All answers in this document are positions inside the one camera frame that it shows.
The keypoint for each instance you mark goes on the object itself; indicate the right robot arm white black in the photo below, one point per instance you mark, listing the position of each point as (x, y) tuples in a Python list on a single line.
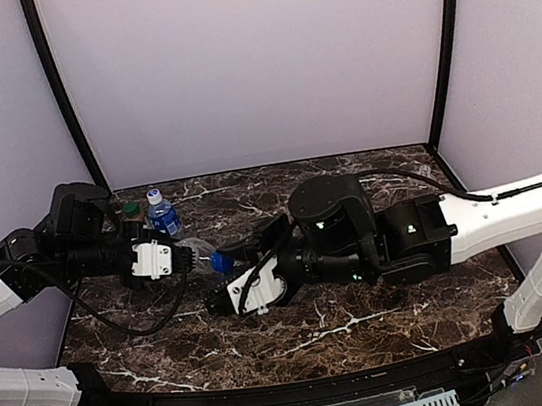
[(331, 234)]

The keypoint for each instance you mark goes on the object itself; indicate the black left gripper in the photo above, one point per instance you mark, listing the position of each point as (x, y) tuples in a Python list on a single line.
[(178, 256)]

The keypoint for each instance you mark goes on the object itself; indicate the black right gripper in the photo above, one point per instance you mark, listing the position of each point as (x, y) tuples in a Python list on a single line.
[(278, 254)]

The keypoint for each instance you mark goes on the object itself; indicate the black left corner frame post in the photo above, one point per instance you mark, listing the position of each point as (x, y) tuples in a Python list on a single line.
[(42, 46)]

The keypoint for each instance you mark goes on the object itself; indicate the Pepsi bottle blue label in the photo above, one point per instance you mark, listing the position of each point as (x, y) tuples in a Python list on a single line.
[(206, 259)]

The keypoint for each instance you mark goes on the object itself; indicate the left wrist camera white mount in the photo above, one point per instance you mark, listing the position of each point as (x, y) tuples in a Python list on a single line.
[(153, 260)]

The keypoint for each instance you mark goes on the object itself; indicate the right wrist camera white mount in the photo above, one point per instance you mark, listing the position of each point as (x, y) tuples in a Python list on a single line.
[(264, 292)]

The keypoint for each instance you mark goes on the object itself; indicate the black front table rail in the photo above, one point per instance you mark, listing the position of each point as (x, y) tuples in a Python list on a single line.
[(460, 365)]

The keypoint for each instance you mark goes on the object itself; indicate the Starbucks coffee bottle green cap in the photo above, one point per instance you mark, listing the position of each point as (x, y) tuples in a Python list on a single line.
[(133, 212)]

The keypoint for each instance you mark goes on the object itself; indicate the Pocari Sweat bottle white cap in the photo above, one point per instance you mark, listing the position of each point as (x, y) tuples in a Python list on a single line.
[(162, 215)]

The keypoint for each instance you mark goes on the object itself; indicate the blue Pepsi bottle cap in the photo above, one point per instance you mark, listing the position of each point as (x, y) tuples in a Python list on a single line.
[(221, 263)]

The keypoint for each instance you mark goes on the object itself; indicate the black corner frame post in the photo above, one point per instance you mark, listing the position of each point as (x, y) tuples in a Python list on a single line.
[(448, 23), (42, 46)]

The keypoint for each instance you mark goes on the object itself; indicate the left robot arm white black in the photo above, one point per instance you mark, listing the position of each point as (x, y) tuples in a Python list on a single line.
[(80, 237)]

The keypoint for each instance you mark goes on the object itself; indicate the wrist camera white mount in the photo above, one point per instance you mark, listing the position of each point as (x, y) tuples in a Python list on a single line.
[(264, 292), (153, 260)]

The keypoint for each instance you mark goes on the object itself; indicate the black right corner frame post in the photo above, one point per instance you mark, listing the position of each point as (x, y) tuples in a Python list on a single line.
[(448, 23)]

